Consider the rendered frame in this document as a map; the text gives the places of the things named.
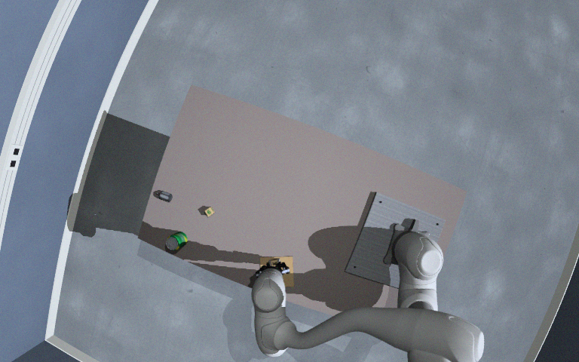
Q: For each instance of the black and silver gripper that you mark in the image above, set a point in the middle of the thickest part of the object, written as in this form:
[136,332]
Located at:
[278,267]

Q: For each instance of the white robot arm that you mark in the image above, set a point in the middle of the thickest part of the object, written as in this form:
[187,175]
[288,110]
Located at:
[427,335]

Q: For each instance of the green and yellow drink can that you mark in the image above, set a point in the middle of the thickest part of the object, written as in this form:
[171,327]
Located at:
[176,241]

